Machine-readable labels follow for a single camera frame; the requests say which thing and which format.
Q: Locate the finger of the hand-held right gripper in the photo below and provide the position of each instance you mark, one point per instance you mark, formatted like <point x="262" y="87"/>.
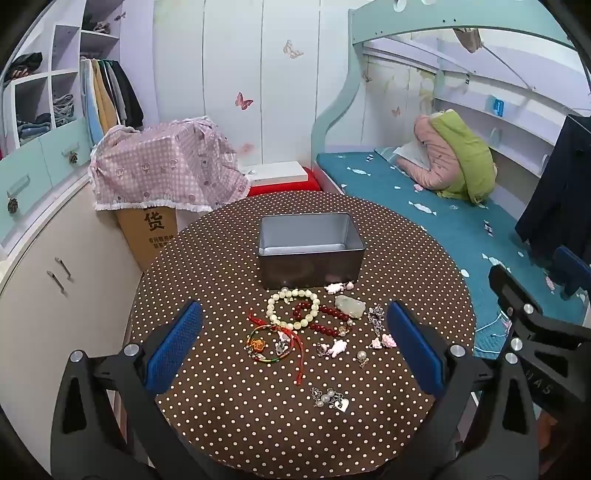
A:
<point x="510" y="288"/>

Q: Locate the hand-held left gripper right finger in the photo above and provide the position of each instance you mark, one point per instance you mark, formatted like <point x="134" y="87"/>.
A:
<point x="413" y="350"/>

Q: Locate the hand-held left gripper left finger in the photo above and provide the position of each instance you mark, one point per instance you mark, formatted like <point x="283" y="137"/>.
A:
<point x="178" y="341"/>

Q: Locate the grey metal tin box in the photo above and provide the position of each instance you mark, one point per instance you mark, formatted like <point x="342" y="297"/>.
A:
<point x="309" y="267"/>

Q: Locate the pink flower hair clip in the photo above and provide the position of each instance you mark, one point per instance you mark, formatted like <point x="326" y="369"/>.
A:
<point x="333" y="288"/>
<point x="387" y="341"/>
<point x="336" y="348"/>

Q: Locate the pearl earring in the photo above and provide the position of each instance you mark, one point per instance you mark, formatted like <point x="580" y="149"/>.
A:
<point x="361" y="356"/>

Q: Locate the blue cloth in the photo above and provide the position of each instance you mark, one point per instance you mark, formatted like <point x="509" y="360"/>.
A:
<point x="570" y="272"/>

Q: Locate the pale jade pendant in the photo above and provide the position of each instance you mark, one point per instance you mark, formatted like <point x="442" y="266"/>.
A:
<point x="348" y="305"/>

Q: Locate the brown polka dot tablecloth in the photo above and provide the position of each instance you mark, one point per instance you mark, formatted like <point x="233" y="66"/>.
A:
<point x="231" y="415"/>

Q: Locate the cardboard box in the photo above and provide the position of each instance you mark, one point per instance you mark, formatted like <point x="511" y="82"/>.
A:
<point x="147" y="240"/>

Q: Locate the dark hanging coat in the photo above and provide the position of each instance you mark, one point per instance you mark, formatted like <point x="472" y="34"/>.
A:
<point x="563" y="194"/>

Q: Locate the white cabinet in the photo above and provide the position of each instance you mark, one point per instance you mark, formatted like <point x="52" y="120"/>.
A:
<point x="69" y="323"/>

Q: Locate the teal bed sheet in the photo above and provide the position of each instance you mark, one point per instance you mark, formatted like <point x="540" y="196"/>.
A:
<point x="415" y="230"/>

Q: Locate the pink and green quilt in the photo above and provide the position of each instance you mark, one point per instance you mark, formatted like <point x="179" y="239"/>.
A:
<point x="466" y="161"/>

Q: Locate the pink jacket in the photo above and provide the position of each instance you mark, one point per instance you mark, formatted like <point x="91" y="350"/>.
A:
<point x="434" y="161"/>

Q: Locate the white paper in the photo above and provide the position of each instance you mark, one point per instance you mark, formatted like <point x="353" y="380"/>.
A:
<point x="413" y="154"/>

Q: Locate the pink checked cloth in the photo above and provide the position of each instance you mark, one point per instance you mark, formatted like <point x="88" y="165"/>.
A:
<point x="171" y="166"/>

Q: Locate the small blue box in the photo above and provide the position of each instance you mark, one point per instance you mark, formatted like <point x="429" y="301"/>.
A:
<point x="497" y="106"/>

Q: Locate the red box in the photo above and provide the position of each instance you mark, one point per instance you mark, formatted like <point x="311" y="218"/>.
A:
<point x="286" y="190"/>

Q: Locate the white flat box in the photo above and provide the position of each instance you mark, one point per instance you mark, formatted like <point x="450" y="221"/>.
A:
<point x="277" y="173"/>

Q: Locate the teal drawer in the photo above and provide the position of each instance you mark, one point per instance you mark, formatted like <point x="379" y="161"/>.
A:
<point x="64" y="147"/>
<point x="23" y="184"/>

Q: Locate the pink butterfly sticker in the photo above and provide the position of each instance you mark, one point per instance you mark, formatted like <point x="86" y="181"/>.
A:
<point x="244" y="101"/>

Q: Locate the row of hanging clothes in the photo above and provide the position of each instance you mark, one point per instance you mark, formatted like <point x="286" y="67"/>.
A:
<point x="104" y="101"/>

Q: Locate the brown cloth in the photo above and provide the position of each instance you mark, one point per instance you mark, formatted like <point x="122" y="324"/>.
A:
<point x="468" y="39"/>

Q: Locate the white shelving unit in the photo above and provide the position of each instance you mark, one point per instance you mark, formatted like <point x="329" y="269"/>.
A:
<point x="64" y="50"/>

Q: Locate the tan butterfly sticker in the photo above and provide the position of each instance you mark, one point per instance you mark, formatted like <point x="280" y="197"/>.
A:
<point x="292" y="50"/>

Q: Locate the dark folded clothes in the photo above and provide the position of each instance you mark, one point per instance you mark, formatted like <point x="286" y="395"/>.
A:
<point x="23" y="64"/>

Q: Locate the grey folded clothes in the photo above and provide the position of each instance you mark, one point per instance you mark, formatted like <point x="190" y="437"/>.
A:
<point x="97" y="25"/>

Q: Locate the teal bunk bed frame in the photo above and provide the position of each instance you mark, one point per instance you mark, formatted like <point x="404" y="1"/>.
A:
<point x="332" y="115"/>

